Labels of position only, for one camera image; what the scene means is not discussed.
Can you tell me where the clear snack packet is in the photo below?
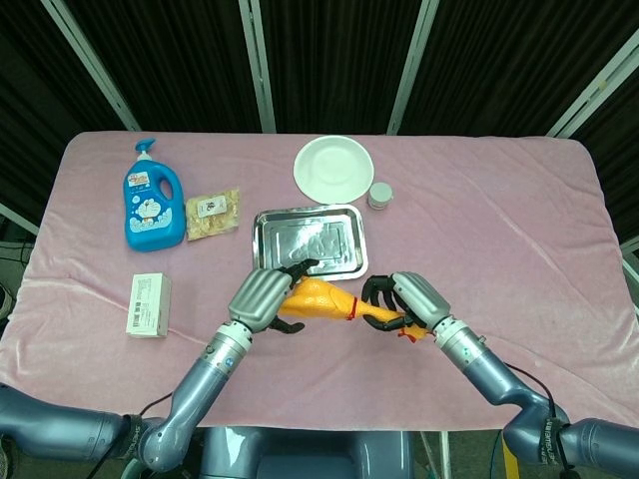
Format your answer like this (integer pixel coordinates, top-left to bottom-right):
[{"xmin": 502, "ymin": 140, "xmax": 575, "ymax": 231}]
[{"xmin": 185, "ymin": 186, "xmax": 242, "ymax": 243}]

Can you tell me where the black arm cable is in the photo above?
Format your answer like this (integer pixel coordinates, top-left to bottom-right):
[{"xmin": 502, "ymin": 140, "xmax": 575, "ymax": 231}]
[
  {"xmin": 503, "ymin": 362, "xmax": 576, "ymax": 479},
  {"xmin": 88, "ymin": 391, "xmax": 175, "ymax": 479}
]

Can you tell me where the pink tablecloth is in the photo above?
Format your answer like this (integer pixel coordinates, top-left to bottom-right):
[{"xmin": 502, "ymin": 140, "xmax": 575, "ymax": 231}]
[{"xmin": 0, "ymin": 130, "xmax": 639, "ymax": 433}]

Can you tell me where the white cardboard box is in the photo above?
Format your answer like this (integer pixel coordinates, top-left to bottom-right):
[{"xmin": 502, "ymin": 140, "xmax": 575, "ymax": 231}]
[{"xmin": 124, "ymin": 271, "xmax": 173, "ymax": 339}]

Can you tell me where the grey-blue robot torso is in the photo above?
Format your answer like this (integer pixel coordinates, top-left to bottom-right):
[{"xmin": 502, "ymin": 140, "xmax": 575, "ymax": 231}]
[{"xmin": 197, "ymin": 426, "xmax": 415, "ymax": 479}]

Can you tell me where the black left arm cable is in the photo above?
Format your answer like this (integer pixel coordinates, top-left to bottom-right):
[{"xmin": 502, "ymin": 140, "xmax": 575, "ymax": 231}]
[{"xmin": 88, "ymin": 391, "xmax": 175, "ymax": 479}]

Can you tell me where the white metal frame post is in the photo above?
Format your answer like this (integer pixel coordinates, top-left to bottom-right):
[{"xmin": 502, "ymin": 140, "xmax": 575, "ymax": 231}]
[
  {"xmin": 545, "ymin": 38, "xmax": 639, "ymax": 138},
  {"xmin": 385, "ymin": 0, "xmax": 441, "ymax": 136},
  {"xmin": 39, "ymin": 0, "xmax": 142, "ymax": 133},
  {"xmin": 238, "ymin": 0, "xmax": 278, "ymax": 134}
]

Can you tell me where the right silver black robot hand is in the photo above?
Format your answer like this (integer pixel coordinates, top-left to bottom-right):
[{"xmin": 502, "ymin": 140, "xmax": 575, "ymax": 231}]
[{"xmin": 361, "ymin": 271, "xmax": 453, "ymax": 333}]

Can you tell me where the black curtain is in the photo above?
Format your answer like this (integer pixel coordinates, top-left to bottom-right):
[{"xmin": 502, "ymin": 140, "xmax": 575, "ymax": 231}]
[{"xmin": 0, "ymin": 0, "xmax": 639, "ymax": 240}]

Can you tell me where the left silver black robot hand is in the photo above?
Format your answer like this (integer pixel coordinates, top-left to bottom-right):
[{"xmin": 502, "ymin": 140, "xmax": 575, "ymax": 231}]
[{"xmin": 228, "ymin": 258, "xmax": 320, "ymax": 334}]

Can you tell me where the small white jar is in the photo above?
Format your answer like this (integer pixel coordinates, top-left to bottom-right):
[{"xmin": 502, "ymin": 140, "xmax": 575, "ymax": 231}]
[{"xmin": 367, "ymin": 182, "xmax": 394, "ymax": 211}]

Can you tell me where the rectangular metal tray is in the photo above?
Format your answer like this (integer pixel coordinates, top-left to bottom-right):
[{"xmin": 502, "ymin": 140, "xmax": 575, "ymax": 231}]
[{"xmin": 252, "ymin": 203, "xmax": 369, "ymax": 287}]

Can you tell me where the yellow rubber chicken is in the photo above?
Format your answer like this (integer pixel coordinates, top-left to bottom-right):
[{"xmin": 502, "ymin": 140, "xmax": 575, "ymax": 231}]
[{"xmin": 277, "ymin": 278, "xmax": 433, "ymax": 343}]

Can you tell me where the round white plate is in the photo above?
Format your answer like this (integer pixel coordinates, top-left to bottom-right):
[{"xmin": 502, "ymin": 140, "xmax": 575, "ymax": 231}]
[{"xmin": 293, "ymin": 135, "xmax": 375, "ymax": 205}]

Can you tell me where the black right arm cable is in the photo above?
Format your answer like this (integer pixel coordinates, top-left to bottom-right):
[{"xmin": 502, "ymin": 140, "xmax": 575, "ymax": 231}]
[{"xmin": 503, "ymin": 362, "xmax": 576, "ymax": 479}]

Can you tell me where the blue pump detergent bottle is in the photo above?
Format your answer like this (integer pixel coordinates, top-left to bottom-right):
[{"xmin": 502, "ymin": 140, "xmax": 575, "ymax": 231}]
[{"xmin": 122, "ymin": 138, "xmax": 185, "ymax": 253}]

